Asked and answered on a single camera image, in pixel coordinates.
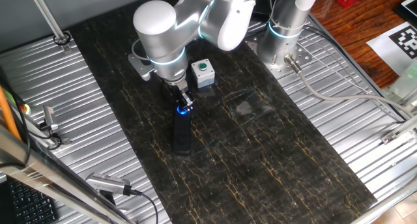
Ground grey base cable with connector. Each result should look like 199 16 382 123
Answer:
283 53 416 119

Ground orange pole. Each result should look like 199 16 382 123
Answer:
0 85 22 141

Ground silver ribbed camera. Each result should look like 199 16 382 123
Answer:
85 172 133 196

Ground translucent plastic container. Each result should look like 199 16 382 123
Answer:
389 59 417 104

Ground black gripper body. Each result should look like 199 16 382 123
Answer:
165 79 191 104

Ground aluminium profile with bracket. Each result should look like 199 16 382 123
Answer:
380 115 417 145

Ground aluminium frame beam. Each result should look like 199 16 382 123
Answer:
0 124 131 224

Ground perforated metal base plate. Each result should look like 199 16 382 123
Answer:
243 30 313 80

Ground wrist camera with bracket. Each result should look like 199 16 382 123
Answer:
128 53 154 81

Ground black keyboard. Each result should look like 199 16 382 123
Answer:
7 180 60 224

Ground thin metal pole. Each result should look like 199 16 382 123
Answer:
26 0 72 53

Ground black camera cable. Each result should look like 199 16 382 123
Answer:
130 188 160 224

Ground black speaker bar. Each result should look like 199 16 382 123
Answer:
172 103 193 156

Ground white paper with black marker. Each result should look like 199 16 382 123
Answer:
366 21 417 77

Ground grey box with green button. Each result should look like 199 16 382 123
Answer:
190 58 216 89

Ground small camera on metal bracket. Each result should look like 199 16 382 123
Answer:
38 105 71 150

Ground black marble pattern mat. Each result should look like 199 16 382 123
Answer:
69 0 378 224

